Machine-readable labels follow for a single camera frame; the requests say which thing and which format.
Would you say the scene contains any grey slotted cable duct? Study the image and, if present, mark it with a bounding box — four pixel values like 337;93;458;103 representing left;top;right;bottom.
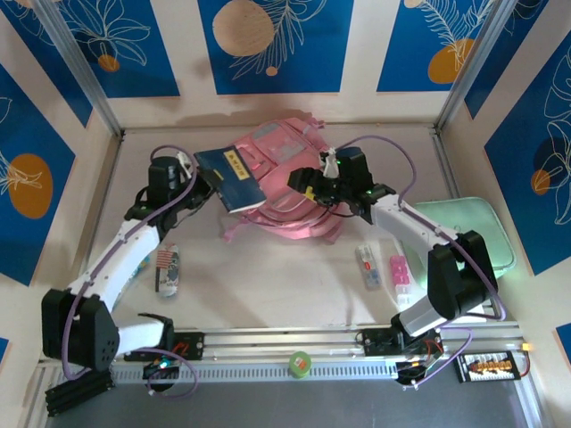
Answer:
53;360;465;384

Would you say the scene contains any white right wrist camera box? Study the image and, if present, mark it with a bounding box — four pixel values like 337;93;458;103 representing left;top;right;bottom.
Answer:
321;150;340;177

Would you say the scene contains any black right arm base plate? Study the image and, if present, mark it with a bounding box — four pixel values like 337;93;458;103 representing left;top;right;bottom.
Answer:
356;328;447;358

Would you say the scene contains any black power distribution board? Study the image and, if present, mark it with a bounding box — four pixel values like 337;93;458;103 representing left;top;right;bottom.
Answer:
453;350;518;383

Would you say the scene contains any black extrusion block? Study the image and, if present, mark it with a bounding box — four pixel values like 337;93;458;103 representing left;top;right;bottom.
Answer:
44;372;115;418

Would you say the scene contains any clear plastic small case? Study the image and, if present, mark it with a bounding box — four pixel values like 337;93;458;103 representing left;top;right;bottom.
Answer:
355;243;383;291

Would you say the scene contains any aluminium mounting rail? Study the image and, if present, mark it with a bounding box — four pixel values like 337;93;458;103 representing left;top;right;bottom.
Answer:
38;318;527;369

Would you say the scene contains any pink white pill box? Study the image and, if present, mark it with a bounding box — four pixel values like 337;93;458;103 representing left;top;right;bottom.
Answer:
388;253;419;309

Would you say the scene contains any green tape roll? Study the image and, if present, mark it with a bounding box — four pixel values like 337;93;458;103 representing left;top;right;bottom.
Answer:
287;350;312;380

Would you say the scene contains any flag print pencil case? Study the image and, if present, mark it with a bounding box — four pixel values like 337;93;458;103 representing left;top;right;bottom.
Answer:
153;243;183;300

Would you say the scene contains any aluminium corner post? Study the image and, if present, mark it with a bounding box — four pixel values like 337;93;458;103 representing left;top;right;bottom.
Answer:
433;0;525;135
30;0;125;138

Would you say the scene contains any dark blue book yellow label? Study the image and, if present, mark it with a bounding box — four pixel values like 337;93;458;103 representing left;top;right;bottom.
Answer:
194;145;265;215

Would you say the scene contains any pink backpack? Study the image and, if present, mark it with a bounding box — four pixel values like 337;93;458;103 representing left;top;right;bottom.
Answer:
222;116;347;245

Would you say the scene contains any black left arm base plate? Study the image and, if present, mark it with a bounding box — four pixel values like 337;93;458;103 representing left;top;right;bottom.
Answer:
123;332;206;362

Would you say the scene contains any mint green zip case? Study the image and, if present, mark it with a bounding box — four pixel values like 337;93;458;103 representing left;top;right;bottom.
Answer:
401;196;518;291

